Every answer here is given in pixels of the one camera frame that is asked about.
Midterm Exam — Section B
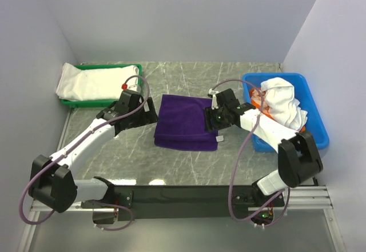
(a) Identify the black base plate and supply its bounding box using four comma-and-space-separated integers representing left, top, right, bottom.
80, 185, 289, 222

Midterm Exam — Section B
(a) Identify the purple towel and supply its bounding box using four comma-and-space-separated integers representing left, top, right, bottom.
154, 94, 219, 151

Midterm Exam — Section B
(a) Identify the green plastic tray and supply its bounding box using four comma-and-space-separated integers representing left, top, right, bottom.
61, 63, 142, 108

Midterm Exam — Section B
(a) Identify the large white waffle towel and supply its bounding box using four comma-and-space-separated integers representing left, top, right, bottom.
55, 63, 139, 101

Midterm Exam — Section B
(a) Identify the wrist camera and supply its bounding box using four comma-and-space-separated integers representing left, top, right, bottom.
208, 89, 218, 110
121, 83, 141, 92

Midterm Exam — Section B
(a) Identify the orange towel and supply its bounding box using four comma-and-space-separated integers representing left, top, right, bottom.
249, 88, 271, 118

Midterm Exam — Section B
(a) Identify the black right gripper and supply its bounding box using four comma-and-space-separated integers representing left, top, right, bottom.
203, 105, 232, 133

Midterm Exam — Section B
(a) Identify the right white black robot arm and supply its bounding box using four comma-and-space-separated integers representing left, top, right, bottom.
204, 89, 323, 206

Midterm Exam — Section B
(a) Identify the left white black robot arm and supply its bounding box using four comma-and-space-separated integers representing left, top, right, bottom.
28, 89, 158, 213

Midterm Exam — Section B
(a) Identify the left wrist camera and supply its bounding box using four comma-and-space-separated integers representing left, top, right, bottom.
121, 83, 141, 92

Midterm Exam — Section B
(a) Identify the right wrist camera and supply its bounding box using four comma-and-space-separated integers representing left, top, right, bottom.
208, 89, 218, 110

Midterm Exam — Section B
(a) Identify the blue plastic bin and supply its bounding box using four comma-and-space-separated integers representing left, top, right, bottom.
242, 73, 329, 150

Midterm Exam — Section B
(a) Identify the aluminium frame rail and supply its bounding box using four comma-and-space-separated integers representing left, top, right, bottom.
17, 186, 347, 251

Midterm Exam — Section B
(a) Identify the white crumpled towel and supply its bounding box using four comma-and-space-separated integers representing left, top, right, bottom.
261, 77, 308, 131

